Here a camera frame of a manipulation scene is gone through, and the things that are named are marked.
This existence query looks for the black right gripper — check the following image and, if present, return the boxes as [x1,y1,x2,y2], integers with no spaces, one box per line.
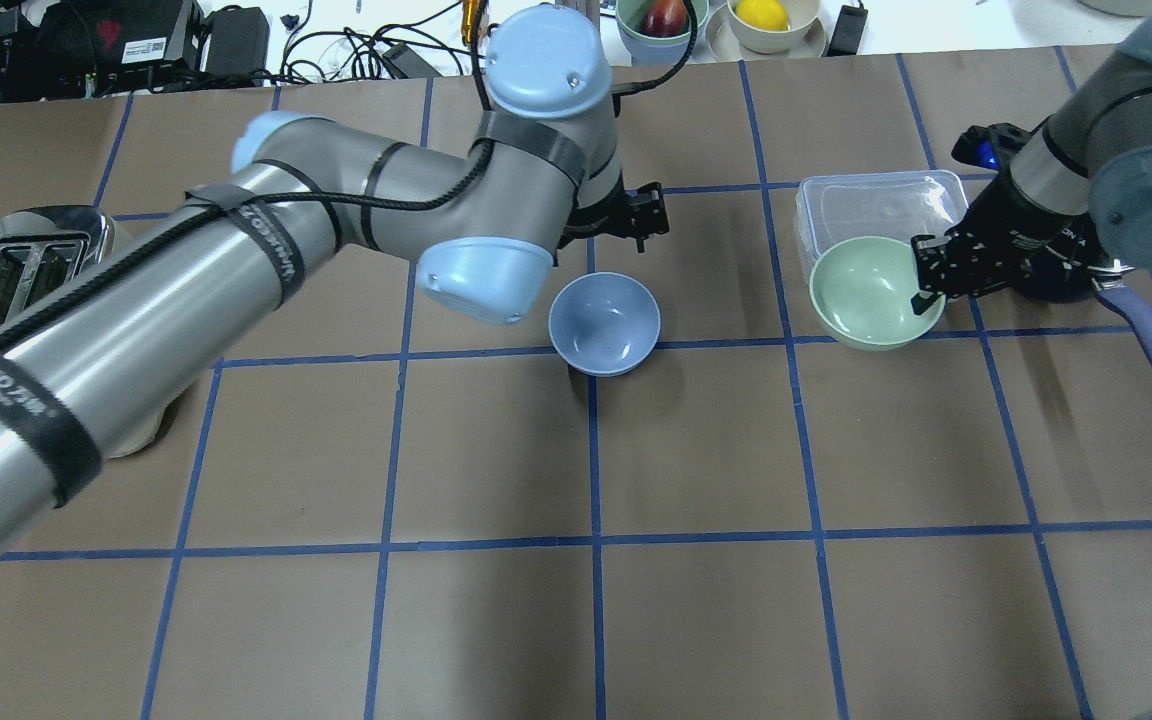
[911,123,1097,316]

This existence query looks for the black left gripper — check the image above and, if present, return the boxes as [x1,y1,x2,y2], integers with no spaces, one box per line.
[558,172,669,252]

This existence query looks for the green bowl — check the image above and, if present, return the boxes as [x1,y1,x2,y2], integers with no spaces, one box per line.
[809,236,947,353]

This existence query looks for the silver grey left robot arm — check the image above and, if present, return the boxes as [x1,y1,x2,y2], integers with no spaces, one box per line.
[0,3,668,553]

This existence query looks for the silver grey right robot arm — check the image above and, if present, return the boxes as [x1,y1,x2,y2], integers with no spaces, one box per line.
[911,14,1152,314]

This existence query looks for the light blue bowl with fruit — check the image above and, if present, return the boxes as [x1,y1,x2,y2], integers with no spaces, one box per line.
[614,1,708,65]

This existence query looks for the beige bowl with lemon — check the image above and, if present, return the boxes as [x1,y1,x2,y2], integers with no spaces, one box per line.
[727,1,820,54]

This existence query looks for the clear plastic food container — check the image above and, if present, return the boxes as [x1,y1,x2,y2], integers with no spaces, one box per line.
[794,170,968,281]

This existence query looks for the dark blue saucepan with lid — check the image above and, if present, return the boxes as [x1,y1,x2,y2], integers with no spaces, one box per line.
[1016,215,1152,369]

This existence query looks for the beige plate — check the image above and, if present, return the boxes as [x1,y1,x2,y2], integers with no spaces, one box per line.
[705,5,828,61]

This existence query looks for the red mango fruit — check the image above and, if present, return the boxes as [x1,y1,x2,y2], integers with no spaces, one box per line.
[637,0,691,38]

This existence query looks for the black power adapter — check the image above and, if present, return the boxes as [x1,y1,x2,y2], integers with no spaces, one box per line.
[823,1,867,56]

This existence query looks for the yellow lemon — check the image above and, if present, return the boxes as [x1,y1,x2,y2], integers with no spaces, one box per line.
[735,0,791,32]

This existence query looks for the black power brick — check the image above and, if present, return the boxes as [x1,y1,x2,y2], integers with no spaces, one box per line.
[202,5,270,88]

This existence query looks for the cream two-slot toaster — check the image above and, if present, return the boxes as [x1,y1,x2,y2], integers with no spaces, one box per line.
[0,206,177,461]

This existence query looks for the black box device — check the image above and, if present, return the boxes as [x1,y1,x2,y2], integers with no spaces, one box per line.
[0,1,204,104]

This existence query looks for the orange screwdriver handle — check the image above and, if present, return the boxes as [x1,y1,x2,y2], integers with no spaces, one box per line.
[460,0,488,50]

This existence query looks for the black tangled cables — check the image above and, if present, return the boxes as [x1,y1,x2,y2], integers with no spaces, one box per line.
[276,0,497,86]

